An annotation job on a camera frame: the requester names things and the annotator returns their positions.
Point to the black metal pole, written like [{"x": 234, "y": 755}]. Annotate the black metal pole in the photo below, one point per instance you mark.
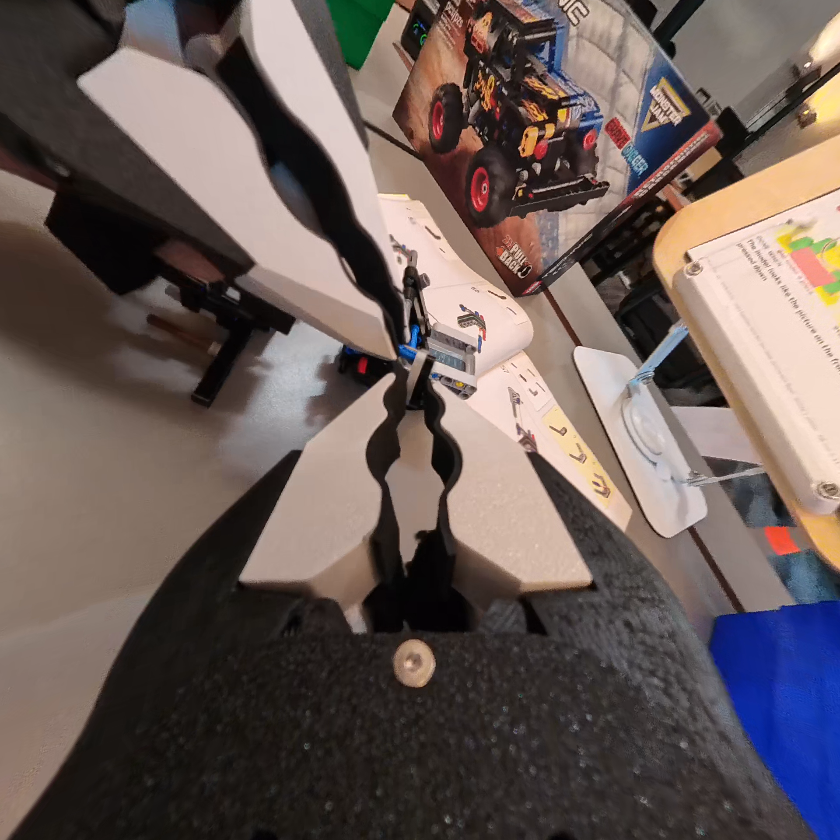
[{"x": 679, "y": 19}]

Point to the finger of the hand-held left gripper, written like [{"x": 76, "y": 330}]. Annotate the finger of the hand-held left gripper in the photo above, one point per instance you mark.
[
  {"x": 197, "y": 170},
  {"x": 315, "y": 105}
]

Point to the light wooden board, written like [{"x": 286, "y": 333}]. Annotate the light wooden board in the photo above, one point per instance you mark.
[{"x": 669, "y": 253}]

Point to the green plastic bin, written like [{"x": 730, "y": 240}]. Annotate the green plastic bin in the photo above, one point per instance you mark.
[{"x": 354, "y": 26}]

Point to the white framed instruction sign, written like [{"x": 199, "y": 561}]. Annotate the white framed instruction sign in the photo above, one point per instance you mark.
[{"x": 754, "y": 341}]

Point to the black device with screen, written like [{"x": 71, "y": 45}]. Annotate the black device with screen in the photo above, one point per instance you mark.
[{"x": 418, "y": 29}]

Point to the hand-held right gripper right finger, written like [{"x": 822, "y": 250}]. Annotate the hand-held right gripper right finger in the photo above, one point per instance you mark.
[{"x": 518, "y": 518}]

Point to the black chair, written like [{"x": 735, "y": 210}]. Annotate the black chair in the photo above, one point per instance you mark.
[{"x": 640, "y": 315}]

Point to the orange red object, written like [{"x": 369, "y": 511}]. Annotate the orange red object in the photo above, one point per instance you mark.
[{"x": 782, "y": 539}]

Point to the white metal stand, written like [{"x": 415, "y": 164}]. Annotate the white metal stand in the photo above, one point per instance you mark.
[{"x": 610, "y": 407}]

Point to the white lego instruction booklet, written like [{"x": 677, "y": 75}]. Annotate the white lego instruction booklet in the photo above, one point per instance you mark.
[{"x": 512, "y": 315}]

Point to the monster truck lego box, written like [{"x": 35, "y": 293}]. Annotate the monster truck lego box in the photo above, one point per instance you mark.
[{"x": 525, "y": 131}]

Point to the grey lego assembly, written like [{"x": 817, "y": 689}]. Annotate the grey lego assembly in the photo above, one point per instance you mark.
[{"x": 453, "y": 358}]

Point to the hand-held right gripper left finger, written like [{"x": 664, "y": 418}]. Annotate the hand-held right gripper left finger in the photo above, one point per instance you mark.
[{"x": 315, "y": 518}]

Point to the black red lego piece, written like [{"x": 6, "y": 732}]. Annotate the black red lego piece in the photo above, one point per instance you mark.
[{"x": 358, "y": 365}]

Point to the blue plastic bin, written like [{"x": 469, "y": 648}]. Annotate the blue plastic bin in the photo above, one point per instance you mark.
[{"x": 781, "y": 695}]

